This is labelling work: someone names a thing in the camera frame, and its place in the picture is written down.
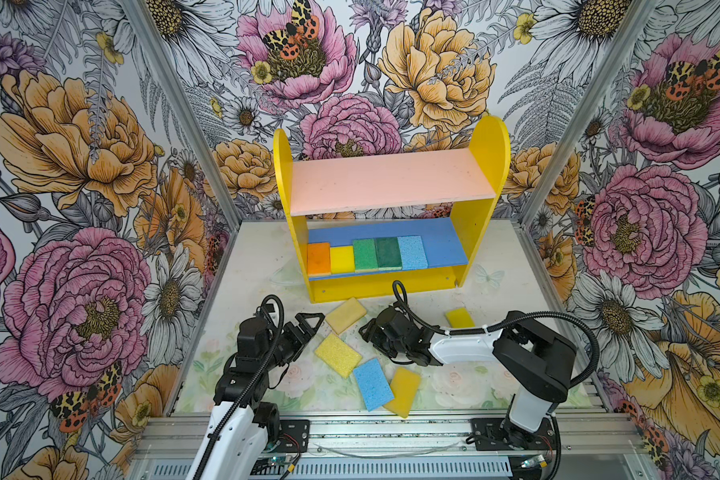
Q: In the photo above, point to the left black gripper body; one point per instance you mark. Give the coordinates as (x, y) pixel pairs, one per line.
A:
(288, 338)

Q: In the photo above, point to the light green sponge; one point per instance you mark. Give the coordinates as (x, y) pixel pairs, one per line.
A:
(365, 258)

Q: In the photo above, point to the dark green sponge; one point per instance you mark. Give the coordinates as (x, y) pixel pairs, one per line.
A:
(388, 254)

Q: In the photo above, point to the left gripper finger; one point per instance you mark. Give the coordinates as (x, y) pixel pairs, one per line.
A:
(308, 324)
(293, 345)

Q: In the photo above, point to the orange sponge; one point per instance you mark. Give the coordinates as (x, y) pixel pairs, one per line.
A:
(318, 260)

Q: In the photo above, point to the golden yellow sponge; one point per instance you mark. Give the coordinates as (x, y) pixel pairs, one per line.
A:
(404, 386)

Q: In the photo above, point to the bright yellow sponge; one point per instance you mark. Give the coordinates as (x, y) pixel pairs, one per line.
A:
(342, 260)

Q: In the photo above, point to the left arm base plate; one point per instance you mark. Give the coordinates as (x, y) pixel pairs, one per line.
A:
(293, 437)

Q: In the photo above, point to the aluminium front rail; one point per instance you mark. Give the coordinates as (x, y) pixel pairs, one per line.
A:
(581, 432)

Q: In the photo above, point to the blue porous sponge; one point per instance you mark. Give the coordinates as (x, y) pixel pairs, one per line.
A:
(373, 385)

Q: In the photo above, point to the light blue sponge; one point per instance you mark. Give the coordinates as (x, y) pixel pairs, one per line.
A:
(412, 252)

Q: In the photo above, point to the yellow wooden shelf unit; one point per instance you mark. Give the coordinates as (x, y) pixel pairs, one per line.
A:
(470, 179)

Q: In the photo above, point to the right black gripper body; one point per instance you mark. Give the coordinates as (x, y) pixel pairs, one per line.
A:
(392, 347)

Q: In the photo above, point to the yellow porous sponge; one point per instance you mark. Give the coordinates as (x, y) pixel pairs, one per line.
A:
(338, 355)

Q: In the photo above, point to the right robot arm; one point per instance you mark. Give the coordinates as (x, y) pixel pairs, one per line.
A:
(539, 358)

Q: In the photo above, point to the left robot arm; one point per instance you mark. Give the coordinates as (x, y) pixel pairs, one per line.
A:
(242, 425)

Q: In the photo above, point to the pale yellow sponge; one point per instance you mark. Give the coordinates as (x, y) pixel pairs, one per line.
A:
(345, 315)

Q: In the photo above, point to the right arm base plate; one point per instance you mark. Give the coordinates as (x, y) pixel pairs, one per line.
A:
(499, 434)

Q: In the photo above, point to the small yellow sponge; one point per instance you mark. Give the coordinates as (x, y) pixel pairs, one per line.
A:
(460, 318)

